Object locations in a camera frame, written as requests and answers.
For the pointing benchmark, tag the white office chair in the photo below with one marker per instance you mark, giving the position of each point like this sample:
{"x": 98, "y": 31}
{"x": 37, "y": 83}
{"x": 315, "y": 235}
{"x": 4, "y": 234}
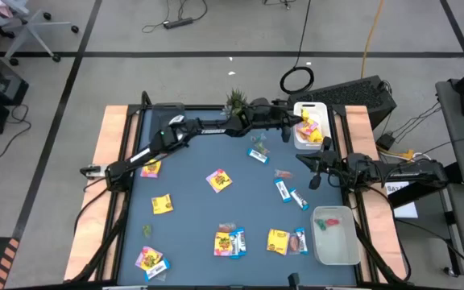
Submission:
{"x": 30, "y": 26}

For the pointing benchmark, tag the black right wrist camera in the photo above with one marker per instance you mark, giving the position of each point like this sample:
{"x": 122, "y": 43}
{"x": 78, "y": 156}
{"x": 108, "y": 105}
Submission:
{"x": 314, "y": 182}

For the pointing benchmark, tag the grey desk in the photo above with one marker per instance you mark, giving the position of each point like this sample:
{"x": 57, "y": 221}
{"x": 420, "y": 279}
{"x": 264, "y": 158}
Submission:
{"x": 463, "y": 131}

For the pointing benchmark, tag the white plastic bin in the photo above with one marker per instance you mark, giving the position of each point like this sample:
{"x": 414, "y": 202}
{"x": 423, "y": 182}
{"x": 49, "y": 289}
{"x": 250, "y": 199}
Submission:
{"x": 325, "y": 117}

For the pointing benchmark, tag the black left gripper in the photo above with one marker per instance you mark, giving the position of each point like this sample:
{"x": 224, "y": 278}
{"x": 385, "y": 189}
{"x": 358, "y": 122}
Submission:
{"x": 276, "y": 117}

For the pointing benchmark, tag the wooden side board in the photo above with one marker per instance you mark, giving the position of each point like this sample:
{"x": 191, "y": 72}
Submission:
{"x": 359, "y": 121}
{"x": 85, "y": 249}

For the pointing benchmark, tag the black power adapter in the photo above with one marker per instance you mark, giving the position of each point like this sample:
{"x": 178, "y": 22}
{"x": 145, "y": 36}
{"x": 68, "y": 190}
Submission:
{"x": 385, "y": 142}

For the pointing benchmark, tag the black power strip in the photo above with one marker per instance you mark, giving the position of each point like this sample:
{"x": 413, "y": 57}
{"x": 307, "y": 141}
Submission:
{"x": 178, "y": 23}

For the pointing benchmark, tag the light grey plastic bin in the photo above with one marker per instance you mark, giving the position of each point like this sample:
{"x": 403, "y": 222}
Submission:
{"x": 336, "y": 249}

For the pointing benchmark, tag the orange gummy candy packet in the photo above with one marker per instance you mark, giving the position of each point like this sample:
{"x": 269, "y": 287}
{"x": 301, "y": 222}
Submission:
{"x": 283, "y": 174}

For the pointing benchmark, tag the Sour Patch Kids candy pack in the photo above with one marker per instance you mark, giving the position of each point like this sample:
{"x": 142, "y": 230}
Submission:
{"x": 305, "y": 117}
{"x": 222, "y": 243}
{"x": 147, "y": 258}
{"x": 278, "y": 241}
{"x": 219, "y": 180}
{"x": 162, "y": 204}
{"x": 150, "y": 171}
{"x": 306, "y": 129}
{"x": 316, "y": 137}

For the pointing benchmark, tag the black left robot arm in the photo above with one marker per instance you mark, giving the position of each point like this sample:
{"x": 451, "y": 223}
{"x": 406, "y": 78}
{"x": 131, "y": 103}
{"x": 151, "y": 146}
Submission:
{"x": 216, "y": 131}

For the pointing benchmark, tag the potted succulent plant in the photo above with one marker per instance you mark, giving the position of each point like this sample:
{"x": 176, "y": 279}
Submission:
{"x": 236, "y": 98}

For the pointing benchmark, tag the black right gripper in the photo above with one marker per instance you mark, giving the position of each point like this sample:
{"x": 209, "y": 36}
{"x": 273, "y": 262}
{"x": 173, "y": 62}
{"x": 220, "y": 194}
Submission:
{"x": 326, "y": 163}

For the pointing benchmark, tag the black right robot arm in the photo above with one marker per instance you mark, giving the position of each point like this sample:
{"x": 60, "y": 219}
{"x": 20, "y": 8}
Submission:
{"x": 409, "y": 174}

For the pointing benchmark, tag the black table frame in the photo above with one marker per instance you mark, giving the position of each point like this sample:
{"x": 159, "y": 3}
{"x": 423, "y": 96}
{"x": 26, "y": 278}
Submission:
{"x": 204, "y": 107}

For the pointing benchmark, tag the white paper sheet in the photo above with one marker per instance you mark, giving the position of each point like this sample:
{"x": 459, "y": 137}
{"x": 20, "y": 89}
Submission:
{"x": 408, "y": 210}

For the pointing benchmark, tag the black equipment case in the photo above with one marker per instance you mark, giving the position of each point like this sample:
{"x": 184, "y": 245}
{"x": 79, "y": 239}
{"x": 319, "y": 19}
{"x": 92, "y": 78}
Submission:
{"x": 349, "y": 94}

